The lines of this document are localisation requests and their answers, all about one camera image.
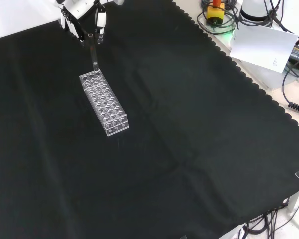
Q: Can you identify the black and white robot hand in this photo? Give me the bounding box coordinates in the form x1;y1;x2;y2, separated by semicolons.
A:
56;0;108;48

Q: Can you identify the pale white board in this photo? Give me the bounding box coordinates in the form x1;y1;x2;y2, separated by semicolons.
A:
229;24;299;74

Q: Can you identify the black thin cable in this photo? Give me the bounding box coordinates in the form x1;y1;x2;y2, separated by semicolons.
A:
281;61;299;105

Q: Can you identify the black cable bundle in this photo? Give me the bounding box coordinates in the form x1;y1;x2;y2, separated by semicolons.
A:
241;198;294;239

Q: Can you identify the yellow stop button box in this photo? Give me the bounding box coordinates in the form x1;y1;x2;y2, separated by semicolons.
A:
206;0;226;27

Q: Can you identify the black bench cloth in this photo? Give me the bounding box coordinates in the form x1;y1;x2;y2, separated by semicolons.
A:
0;0;299;239

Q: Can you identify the white bench bracket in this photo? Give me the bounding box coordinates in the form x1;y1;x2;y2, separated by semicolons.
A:
286;188;299;218

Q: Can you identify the clear plastic test tube rack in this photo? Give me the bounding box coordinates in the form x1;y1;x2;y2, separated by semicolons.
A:
79;70;130;138

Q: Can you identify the clear glass test tube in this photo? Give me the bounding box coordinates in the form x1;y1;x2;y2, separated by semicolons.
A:
87;33;100;72

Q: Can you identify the black looped cable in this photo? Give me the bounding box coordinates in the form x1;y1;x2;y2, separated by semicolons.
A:
196;0;241;36

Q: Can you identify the white domed base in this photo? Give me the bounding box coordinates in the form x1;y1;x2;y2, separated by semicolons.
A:
239;0;274;25

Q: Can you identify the black coiled cable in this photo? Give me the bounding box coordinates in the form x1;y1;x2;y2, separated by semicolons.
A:
288;101;299;115

